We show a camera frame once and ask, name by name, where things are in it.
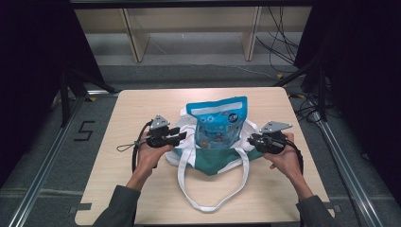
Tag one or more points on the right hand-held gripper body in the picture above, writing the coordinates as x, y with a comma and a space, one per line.
272, 138

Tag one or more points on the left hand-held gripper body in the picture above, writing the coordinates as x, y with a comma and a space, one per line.
157, 135

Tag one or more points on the blue snack packet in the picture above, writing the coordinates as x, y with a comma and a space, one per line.
217, 126

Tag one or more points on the white tote bag coloured blobs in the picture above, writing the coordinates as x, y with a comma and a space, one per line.
214, 160

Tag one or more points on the person's left hand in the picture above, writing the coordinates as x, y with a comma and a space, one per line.
151, 157

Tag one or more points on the person's right hand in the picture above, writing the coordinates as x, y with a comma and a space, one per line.
285, 160

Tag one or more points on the yellow tape piece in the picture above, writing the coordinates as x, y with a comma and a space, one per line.
299, 96
92, 99
280, 76

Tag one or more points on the black metal stand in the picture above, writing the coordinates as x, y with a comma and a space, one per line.
65, 101
321, 91

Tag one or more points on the grey tape strip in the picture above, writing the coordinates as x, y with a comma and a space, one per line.
335, 208
80, 208

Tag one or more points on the light wooden bench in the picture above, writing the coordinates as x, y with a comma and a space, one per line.
138, 34

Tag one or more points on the black curtain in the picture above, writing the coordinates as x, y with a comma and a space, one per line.
31, 78
362, 78

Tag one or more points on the aluminium floor rail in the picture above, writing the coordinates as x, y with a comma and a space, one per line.
346, 170
44, 164

